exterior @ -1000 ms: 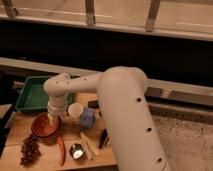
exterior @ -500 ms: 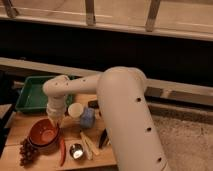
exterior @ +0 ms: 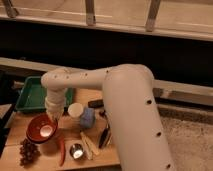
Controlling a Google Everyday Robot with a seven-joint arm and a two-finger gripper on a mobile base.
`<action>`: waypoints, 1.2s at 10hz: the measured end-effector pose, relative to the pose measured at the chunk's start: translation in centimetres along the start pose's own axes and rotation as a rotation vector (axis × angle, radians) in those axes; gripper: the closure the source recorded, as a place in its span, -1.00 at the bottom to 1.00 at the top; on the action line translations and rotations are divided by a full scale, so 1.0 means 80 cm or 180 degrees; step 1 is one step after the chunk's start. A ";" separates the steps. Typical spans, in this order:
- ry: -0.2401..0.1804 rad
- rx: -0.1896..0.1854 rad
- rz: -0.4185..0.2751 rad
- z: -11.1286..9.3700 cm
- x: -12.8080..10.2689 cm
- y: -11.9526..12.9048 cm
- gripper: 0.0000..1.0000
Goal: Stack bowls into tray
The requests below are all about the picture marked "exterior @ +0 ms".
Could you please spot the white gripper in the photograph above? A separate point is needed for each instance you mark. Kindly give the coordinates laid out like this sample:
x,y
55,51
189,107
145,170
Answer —
x,y
55,103

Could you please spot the red bowl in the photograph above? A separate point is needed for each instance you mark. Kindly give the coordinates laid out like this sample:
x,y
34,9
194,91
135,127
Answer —
x,y
41,128

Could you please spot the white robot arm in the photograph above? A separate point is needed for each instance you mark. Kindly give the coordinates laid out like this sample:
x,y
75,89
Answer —
x,y
127,92

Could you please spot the green plastic tray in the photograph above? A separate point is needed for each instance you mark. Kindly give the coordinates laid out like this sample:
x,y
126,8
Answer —
x,y
32,96

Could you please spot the white cylindrical container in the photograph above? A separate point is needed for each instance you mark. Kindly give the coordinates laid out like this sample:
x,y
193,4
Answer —
x,y
75,110

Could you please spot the red chili pepper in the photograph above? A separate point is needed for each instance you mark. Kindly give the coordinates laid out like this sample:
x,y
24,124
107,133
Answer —
x,y
61,144

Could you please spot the blue sponge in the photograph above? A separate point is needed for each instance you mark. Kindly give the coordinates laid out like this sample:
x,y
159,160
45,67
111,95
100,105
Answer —
x,y
87,119

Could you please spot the small metal cup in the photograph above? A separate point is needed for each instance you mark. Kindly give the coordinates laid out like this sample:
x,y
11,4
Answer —
x,y
76,151

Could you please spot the wooden stick left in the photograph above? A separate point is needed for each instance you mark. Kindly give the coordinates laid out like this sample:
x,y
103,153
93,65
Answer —
x,y
88,151

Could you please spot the wooden stick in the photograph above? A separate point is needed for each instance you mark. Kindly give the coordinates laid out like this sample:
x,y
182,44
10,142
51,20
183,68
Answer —
x,y
88,151
91,144

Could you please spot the bunch of dark grapes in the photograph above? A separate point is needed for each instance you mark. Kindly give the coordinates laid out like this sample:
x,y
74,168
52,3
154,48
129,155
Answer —
x,y
29,152

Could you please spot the black rectangular block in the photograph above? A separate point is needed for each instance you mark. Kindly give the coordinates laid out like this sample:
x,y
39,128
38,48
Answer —
x,y
96,103

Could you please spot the small black round object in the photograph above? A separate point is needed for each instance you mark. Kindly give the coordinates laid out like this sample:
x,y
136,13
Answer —
x,y
102,113

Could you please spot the wooden stick right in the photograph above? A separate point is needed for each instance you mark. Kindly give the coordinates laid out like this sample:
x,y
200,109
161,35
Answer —
x,y
91,144

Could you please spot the black handled utensil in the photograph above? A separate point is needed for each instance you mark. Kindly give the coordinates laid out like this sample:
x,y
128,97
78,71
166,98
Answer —
x,y
104,136

